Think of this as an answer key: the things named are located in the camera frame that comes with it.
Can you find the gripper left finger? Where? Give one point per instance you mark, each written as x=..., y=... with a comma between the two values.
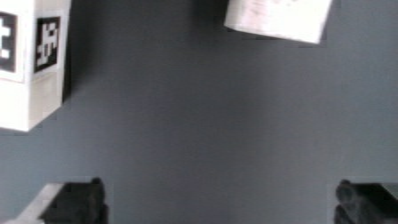
x=78, y=207

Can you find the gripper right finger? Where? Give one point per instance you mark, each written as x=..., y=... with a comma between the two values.
x=366, y=203

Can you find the white table leg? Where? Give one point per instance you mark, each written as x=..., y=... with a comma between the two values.
x=34, y=23
x=288, y=19

